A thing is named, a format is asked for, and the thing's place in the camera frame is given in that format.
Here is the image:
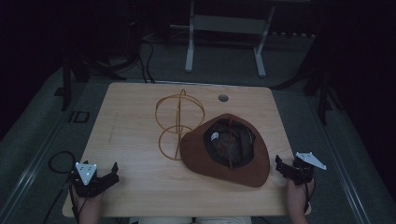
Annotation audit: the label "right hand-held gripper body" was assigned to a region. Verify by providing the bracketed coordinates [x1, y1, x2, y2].
[290, 151, 328, 187]

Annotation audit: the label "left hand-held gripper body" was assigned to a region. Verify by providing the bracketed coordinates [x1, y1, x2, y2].
[70, 161, 108, 198]

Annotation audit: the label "brown felt hat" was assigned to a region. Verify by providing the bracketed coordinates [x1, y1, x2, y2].
[179, 113, 271, 189]

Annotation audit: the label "gold wire hat stand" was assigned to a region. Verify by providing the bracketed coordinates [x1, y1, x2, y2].
[154, 89, 206, 161]

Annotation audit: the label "person's left hand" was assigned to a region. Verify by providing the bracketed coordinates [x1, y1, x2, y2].
[71, 185, 106, 217]

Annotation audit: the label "person's right hand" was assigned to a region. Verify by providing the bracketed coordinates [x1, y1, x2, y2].
[286, 178, 316, 215]

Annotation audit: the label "black floor stand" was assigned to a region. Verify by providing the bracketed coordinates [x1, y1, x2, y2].
[270, 31, 345, 127]
[60, 46, 141, 113]

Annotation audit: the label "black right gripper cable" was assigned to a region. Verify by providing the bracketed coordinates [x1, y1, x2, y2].
[303, 176, 317, 215]

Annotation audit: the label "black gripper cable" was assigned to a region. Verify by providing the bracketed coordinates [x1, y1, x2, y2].
[42, 178, 75, 224]
[303, 176, 317, 215]

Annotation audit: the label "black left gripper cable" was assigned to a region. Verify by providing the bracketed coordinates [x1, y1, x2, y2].
[42, 178, 75, 224]

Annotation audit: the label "black looped cable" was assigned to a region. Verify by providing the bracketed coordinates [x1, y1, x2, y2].
[48, 150, 78, 175]

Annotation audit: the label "black floor bracket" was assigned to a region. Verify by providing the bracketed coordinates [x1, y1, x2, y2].
[67, 110, 92, 124]

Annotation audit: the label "black floor cables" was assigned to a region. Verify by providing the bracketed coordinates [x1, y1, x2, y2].
[137, 38, 157, 85]

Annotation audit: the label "white metal frame stand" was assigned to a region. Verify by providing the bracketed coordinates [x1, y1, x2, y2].
[169, 0, 277, 78]

